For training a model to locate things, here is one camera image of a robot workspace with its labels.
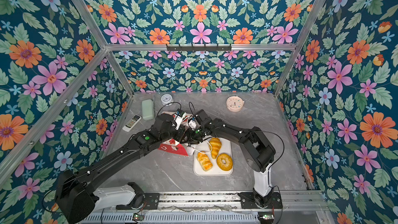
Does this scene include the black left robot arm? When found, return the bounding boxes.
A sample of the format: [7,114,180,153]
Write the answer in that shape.
[55,114,202,224]

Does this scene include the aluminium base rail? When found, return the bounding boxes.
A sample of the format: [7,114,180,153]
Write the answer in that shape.
[92,188,329,213]

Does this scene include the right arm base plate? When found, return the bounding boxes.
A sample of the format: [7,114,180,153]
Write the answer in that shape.
[237,191,283,209]

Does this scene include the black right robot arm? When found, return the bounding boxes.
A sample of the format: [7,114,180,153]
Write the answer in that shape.
[183,110,276,208]

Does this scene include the white remote control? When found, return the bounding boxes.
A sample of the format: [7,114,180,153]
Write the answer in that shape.
[122,115,142,132]

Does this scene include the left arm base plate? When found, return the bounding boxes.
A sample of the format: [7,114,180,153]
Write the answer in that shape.
[116,193,160,210]

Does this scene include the black hook rail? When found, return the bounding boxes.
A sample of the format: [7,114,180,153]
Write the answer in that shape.
[166,44,232,52]

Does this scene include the fake bagel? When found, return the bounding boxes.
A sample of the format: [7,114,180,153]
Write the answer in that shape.
[216,153,233,171]

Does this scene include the white rectangular tray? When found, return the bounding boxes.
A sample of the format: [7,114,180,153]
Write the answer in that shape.
[193,138,233,176]

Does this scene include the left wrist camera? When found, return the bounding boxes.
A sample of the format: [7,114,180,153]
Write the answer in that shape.
[175,110,186,130]

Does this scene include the braided fake bread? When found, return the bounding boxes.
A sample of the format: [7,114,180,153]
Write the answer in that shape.
[197,152,213,172]

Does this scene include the green glasses case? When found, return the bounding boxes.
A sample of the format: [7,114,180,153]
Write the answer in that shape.
[142,99,155,121]

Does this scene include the red white paper bag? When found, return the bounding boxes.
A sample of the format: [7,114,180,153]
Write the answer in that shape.
[159,111,198,157]

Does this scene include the yellow fake croissant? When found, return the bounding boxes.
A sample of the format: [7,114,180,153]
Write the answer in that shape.
[209,138,222,159]

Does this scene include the white round alarm clock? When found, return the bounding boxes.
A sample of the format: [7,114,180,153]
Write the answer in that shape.
[161,94,174,106]

